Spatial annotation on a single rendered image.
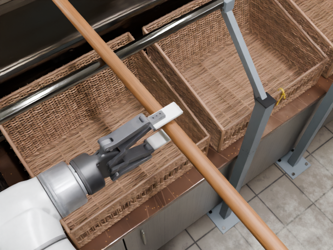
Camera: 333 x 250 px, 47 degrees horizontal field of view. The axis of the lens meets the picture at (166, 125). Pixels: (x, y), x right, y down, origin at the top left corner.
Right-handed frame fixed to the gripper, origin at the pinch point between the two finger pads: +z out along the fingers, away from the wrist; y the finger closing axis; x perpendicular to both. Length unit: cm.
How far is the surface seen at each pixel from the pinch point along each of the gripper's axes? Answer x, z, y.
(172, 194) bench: -7, 8, 61
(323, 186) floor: 17, 89, 119
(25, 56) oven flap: -58, -11, 23
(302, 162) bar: 1, 90, 118
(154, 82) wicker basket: -42, 25, 46
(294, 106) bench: -8, 70, 61
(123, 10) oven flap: -58, 25, 23
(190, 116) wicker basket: -21, 26, 44
